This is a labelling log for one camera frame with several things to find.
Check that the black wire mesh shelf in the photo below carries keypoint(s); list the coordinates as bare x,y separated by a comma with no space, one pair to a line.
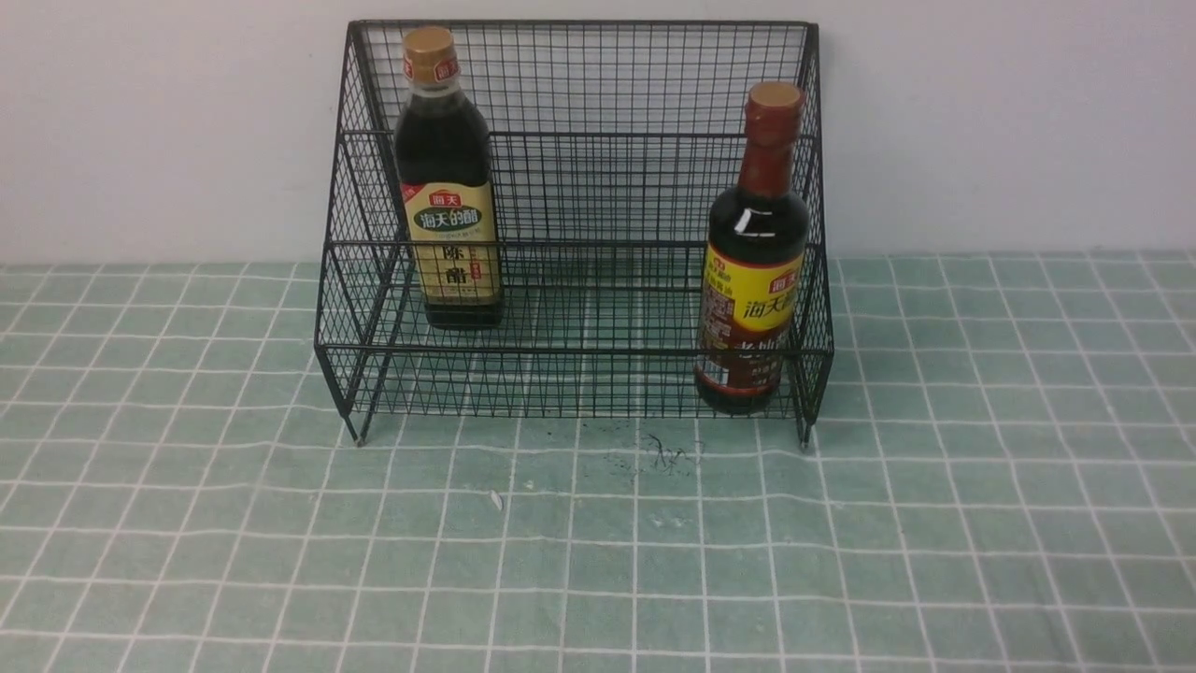
610,139

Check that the vinegar bottle with beige label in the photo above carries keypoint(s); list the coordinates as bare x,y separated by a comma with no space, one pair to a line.
441,146

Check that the soy sauce bottle yellow label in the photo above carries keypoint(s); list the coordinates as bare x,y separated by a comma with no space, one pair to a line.
753,262

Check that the green checkered tablecloth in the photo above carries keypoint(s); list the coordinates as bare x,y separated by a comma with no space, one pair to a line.
1000,480

